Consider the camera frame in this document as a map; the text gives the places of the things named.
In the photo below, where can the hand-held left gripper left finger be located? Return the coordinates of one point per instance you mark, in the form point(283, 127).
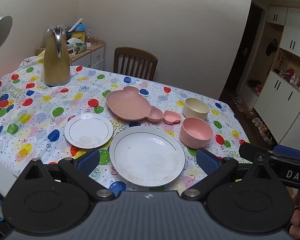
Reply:
point(88, 161)

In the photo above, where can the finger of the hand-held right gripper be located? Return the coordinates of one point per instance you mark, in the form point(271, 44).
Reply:
point(255, 150)

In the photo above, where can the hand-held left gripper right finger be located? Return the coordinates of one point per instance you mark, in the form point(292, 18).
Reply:
point(207, 161)

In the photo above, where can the pink bowl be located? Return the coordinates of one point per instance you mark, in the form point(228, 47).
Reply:
point(190, 136)

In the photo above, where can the small white plate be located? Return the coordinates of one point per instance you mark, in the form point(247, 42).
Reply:
point(87, 130)

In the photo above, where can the cream bowl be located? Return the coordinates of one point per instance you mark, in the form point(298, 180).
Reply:
point(195, 112)

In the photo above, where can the large white plate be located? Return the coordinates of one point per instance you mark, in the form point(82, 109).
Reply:
point(145, 155)

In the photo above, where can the pink heart-shaped dish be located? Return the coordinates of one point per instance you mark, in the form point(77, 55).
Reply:
point(171, 116)

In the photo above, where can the pink bear-shaped plate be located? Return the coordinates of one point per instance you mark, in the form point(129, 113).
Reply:
point(130, 103)

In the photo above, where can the person's right hand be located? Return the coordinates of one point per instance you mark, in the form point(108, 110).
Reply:
point(297, 221)

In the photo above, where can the row of shoes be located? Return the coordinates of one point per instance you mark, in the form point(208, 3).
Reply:
point(262, 130)

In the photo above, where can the balloon printed tablecloth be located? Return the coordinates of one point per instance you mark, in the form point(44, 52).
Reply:
point(40, 110)

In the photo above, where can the row of shelf ornaments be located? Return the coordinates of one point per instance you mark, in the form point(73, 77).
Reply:
point(292, 76)

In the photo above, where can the gold thermos jug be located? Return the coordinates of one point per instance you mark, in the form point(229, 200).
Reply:
point(56, 67)

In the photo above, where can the black hanging bag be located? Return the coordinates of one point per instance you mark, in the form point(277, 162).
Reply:
point(271, 47)

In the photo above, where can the white drawer side cabinet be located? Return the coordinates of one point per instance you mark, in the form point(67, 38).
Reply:
point(97, 57)

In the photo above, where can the dark door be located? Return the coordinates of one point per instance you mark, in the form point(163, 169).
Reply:
point(250, 42)

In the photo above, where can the white kitchen timer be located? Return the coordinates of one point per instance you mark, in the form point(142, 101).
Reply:
point(71, 51)

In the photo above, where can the green patterned tissue box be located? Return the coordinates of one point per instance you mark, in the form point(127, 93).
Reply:
point(77, 47)

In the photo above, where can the brown wooden chair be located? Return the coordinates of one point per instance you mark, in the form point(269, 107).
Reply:
point(135, 52)

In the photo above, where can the small clear glass jar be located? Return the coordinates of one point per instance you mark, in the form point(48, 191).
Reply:
point(89, 37)

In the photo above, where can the yellow storage box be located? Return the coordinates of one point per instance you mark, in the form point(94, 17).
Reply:
point(77, 33)

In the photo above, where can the white tube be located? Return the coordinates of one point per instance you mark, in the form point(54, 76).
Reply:
point(76, 24)

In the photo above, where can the white wall cabinet unit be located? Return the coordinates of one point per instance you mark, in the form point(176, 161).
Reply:
point(277, 97)

